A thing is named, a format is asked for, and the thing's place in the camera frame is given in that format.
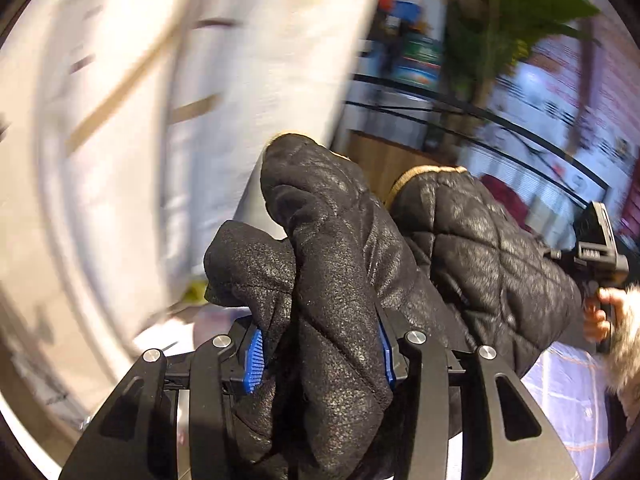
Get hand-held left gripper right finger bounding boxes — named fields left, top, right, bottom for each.
left=375, top=320, right=581, bottom=480

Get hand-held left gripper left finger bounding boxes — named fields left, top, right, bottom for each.
left=59, top=321, right=266, bottom=480

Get black quilted jacket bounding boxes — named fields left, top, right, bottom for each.
left=202, top=132, right=583, bottom=480

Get person's right hand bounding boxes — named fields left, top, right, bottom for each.
left=582, top=287, right=626, bottom=346

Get dark red cloth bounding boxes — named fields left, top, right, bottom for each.
left=479, top=174, right=532, bottom=233

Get blue checked bed sheet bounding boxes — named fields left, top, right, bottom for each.
left=520, top=340, right=616, bottom=480

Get green leafy plant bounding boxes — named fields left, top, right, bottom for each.
left=442, top=0, right=601, bottom=106

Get colourful packages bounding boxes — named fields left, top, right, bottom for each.
left=370, top=0, right=447, bottom=92

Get white curtain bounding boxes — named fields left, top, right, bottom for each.
left=165, top=0, right=386, bottom=281

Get pink wall poster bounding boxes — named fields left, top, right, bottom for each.
left=500, top=35, right=640, bottom=233

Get black iron bed frame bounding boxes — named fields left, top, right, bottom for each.
left=345, top=72, right=611, bottom=206

